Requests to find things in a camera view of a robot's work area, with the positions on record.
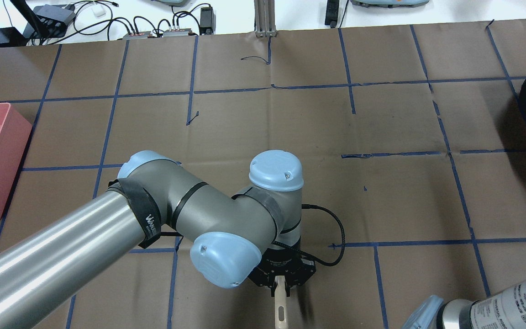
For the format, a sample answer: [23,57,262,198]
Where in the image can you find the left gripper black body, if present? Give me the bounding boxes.
[248,248,316,297]

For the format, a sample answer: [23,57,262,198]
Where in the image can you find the beige hand brush black bristles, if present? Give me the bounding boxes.
[271,276,289,329]

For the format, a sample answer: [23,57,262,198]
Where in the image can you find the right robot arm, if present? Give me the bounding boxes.
[402,281,526,329]

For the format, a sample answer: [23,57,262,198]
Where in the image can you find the black usb hub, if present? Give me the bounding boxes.
[22,4,76,39]

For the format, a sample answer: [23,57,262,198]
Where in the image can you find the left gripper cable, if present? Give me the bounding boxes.
[274,204,346,267]

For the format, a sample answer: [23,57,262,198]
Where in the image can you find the aluminium frame post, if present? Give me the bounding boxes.
[254,0,278,38]

